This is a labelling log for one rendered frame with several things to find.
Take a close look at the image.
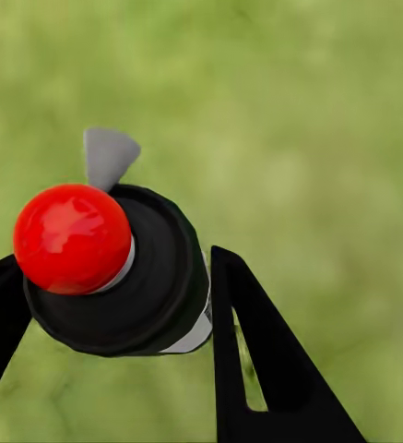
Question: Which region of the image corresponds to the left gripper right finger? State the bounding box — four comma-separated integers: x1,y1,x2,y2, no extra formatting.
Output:
210,246,366,443

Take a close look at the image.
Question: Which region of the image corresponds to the insectifuge atomizer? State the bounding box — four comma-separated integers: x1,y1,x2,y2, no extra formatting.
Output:
13,126,213,357

